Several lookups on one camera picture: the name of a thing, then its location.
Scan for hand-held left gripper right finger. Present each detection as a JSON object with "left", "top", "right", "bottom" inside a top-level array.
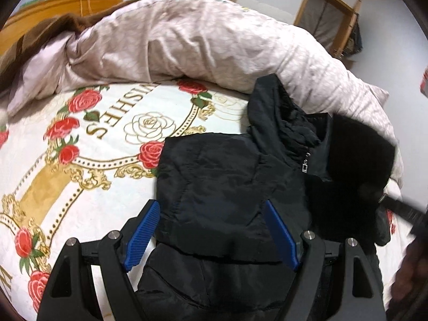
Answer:
[{"left": 262, "top": 199, "right": 390, "bottom": 321}]

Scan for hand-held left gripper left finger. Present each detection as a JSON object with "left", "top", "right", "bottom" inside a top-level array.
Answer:
[{"left": 36, "top": 199, "right": 161, "bottom": 321}]

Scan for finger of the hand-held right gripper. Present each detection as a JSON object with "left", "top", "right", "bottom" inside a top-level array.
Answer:
[{"left": 379, "top": 192, "right": 428, "bottom": 238}]

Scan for black padded jacket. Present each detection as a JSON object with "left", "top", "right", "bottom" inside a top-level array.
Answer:
[{"left": 136, "top": 74, "right": 398, "bottom": 321}]

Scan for hanging dark clothes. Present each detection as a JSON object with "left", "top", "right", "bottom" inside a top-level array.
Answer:
[{"left": 344, "top": 13, "right": 364, "bottom": 55}]

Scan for person's right hand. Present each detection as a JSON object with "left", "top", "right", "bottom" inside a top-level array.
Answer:
[{"left": 389, "top": 236, "right": 428, "bottom": 310}]

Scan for rose printed bed blanket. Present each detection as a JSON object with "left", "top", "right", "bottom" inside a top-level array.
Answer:
[{"left": 0, "top": 78, "right": 428, "bottom": 321}]

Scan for light pink pillow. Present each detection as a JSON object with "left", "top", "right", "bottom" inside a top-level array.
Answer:
[{"left": 7, "top": 35, "right": 72, "bottom": 117}]

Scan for pink leaf-print duvet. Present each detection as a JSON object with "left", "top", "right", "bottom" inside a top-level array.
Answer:
[{"left": 7, "top": 0, "right": 402, "bottom": 181}]

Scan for brown blanket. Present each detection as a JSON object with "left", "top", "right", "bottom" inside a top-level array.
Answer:
[{"left": 0, "top": 0, "right": 141, "bottom": 74}]

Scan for wooden headboard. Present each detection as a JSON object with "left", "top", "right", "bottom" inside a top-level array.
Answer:
[{"left": 0, "top": 0, "right": 124, "bottom": 56}]

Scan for wooden door frame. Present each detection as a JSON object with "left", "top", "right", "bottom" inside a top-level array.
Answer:
[{"left": 293, "top": 0, "right": 363, "bottom": 57}]

